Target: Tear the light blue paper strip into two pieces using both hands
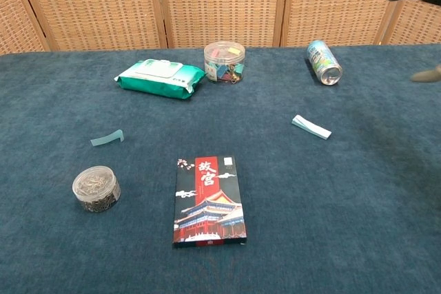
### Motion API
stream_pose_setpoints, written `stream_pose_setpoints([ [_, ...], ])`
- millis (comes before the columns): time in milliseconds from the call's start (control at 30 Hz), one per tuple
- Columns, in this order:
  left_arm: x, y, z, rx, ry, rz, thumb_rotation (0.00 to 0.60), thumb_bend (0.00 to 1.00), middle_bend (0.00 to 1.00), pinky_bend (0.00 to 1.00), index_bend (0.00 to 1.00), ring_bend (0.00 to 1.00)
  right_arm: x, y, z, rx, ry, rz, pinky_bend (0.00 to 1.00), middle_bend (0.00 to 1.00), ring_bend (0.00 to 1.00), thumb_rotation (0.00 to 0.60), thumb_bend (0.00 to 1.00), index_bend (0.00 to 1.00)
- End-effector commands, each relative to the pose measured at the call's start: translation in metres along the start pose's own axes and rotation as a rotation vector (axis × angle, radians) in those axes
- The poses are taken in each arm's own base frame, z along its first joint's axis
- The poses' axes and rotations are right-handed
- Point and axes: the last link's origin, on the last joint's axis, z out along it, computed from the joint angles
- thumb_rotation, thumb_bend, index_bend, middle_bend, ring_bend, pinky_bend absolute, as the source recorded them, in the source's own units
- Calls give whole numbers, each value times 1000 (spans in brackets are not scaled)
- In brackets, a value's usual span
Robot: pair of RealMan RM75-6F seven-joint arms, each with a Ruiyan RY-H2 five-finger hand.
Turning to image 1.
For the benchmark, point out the bamboo screen panel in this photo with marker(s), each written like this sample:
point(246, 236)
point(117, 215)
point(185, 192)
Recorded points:
point(224, 1)
point(96, 5)
point(344, 5)
point(420, 25)
point(17, 22)

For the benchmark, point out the dark blue table carpet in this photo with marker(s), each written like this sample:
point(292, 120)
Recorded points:
point(327, 204)

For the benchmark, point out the small teal plastic strip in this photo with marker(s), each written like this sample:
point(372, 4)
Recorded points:
point(105, 140)

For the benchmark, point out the black red palace print box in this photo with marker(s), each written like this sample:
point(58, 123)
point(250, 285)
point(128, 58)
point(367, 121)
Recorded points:
point(210, 204)

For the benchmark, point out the blue white drink can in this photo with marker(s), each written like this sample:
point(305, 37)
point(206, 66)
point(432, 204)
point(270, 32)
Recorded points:
point(324, 61)

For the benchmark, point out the clear jar of colourful clips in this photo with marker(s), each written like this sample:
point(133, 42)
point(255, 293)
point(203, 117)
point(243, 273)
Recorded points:
point(224, 63)

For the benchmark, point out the small teal stick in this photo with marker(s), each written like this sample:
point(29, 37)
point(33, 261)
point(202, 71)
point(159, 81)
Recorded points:
point(311, 127)

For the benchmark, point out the green wet wipes pack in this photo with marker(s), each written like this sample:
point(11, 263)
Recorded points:
point(158, 80)

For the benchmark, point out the small round silver tin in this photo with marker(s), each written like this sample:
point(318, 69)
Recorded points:
point(96, 189)

